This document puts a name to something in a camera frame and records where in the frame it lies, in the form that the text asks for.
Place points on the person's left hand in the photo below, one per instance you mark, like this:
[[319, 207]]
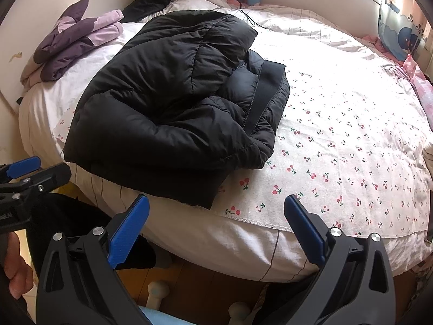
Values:
[[18, 274]]

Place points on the black puffer jacket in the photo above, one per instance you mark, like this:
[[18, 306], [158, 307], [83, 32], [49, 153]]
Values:
[[162, 101]]

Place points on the cream rounded object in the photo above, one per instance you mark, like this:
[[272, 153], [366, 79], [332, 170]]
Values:
[[238, 313], [157, 293]]

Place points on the purple folded blanket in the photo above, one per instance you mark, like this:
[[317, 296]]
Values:
[[67, 40]]

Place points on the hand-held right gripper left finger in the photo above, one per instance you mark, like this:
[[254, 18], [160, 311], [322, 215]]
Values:
[[130, 233]]

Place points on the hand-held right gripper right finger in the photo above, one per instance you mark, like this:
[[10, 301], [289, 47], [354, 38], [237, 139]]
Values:
[[304, 226]]

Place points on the pink floral pillow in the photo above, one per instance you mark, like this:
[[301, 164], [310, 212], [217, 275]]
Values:
[[419, 74]]

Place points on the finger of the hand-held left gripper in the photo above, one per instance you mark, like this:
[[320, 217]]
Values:
[[50, 176], [22, 167]]

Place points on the bed with beige sheet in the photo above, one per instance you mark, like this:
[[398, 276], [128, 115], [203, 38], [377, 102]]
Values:
[[203, 240]]

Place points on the light blue object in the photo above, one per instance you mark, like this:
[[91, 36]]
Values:
[[162, 317]]

